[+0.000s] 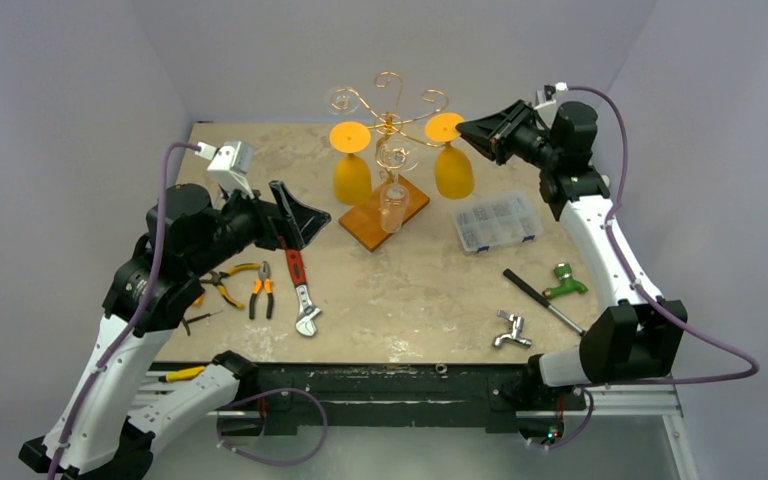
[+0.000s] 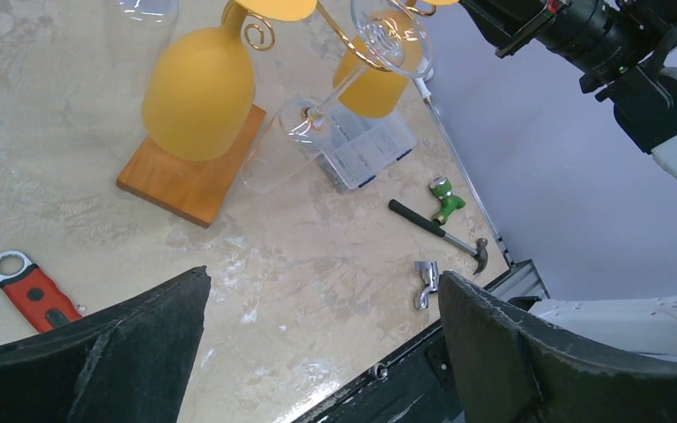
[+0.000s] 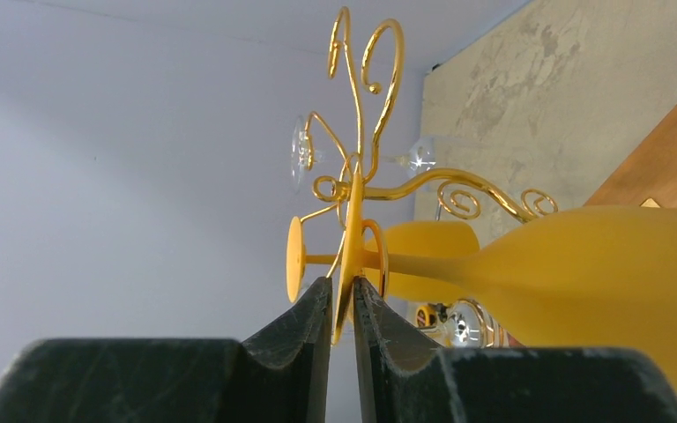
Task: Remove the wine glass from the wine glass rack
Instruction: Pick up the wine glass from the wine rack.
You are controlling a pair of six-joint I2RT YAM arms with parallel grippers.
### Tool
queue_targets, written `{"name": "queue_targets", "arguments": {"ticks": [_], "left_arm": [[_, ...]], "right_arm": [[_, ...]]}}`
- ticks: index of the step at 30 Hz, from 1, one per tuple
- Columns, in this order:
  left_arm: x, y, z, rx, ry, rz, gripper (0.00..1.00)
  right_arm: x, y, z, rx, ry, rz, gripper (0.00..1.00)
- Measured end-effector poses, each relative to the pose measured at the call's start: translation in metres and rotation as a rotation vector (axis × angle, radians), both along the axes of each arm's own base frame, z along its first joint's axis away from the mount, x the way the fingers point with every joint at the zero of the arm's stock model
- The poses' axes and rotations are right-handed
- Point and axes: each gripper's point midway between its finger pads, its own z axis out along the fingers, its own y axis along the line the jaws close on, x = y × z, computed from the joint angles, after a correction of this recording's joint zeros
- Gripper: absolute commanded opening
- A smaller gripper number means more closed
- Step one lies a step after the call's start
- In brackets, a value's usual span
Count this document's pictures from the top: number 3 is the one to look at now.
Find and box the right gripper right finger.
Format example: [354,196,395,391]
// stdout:
[353,278,677,422]

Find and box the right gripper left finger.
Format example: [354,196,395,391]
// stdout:
[0,278,332,422]

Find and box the yellow wine glass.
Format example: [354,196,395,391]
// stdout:
[286,217,480,303]
[331,169,677,405]

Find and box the front clear wine glass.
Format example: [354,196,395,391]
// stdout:
[444,300,510,348]

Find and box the clear wine glass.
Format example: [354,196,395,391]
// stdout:
[444,300,510,348]
[288,114,439,194]

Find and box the rear clear wine glass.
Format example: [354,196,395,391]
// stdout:
[288,114,439,194]

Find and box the wooden rack base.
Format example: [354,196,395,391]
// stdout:
[585,104,677,208]

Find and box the yellow tape measure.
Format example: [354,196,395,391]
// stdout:
[415,303,439,328]

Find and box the gold wire wine glass rack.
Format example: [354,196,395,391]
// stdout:
[300,5,560,348]

